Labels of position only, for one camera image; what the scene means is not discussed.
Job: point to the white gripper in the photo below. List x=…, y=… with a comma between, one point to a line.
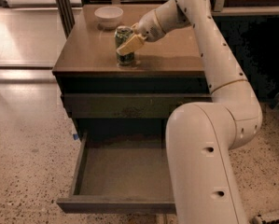
x=147, y=28

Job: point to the green soda can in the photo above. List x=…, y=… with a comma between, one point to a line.
x=122, y=33

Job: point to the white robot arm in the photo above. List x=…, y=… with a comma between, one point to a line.
x=199, y=136

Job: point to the brown drawer cabinet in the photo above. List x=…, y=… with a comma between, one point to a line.
x=88, y=64

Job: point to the closed top drawer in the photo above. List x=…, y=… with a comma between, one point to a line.
x=126, y=106

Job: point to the open middle drawer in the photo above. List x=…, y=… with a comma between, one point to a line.
x=121, y=175

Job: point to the white ceramic bowl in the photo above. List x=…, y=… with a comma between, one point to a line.
x=109, y=17

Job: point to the blue tape piece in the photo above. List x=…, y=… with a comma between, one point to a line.
x=75, y=136

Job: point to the grey power strip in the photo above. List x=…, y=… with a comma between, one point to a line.
x=267, y=218

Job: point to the dark metal post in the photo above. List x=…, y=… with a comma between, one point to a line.
x=66, y=15

